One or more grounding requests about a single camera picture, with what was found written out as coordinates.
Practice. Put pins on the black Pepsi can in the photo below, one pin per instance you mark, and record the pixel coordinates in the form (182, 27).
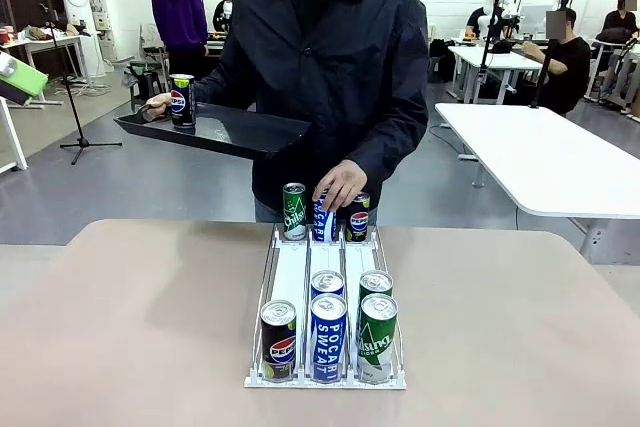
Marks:
(182, 102)
(279, 347)
(358, 223)

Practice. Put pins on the black serving tray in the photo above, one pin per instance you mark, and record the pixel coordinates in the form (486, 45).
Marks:
(240, 132)

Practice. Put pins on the blue Pocari Sweat can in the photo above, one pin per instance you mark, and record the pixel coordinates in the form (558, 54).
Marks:
(325, 226)
(327, 281)
(328, 337)

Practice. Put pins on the person's right forearm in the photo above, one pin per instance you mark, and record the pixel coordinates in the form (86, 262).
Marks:
(220, 79)

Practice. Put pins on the person's left forearm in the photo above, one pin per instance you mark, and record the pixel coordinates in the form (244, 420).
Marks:
(395, 147)

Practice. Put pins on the person in purple hoodie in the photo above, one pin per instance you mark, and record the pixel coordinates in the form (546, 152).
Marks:
(177, 7)

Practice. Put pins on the person in black and white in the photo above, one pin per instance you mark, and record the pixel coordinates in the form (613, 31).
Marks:
(220, 14)

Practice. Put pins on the person in dark jacket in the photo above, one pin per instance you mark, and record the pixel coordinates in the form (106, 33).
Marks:
(325, 72)

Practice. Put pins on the seated person in black shirt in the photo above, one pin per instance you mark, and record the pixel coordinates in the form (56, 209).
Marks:
(570, 67)

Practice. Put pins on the dark-haired person in black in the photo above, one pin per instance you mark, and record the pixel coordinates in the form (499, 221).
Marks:
(620, 22)

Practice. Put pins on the person's right hand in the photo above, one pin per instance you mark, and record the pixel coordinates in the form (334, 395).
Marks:
(157, 99)

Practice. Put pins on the person's left hand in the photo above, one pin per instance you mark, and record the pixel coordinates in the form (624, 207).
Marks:
(342, 184)

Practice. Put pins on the white side table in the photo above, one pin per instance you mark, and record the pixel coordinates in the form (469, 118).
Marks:
(50, 41)

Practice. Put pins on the black tripod stand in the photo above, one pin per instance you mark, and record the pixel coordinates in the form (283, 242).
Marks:
(81, 143)

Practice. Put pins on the dark stool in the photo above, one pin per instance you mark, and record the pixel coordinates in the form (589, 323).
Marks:
(146, 87)

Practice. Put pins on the green Chilsung cider can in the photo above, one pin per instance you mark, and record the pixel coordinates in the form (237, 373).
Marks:
(294, 212)
(378, 337)
(376, 281)

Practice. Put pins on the white three-lane can rack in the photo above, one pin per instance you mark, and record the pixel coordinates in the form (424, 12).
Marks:
(292, 257)

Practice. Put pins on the white work table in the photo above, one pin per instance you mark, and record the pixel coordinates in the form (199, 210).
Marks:
(480, 54)

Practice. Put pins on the large white rounded table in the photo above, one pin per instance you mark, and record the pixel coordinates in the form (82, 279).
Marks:
(550, 157)

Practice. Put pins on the black camera stand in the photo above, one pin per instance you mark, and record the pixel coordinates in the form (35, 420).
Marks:
(487, 47)
(545, 67)

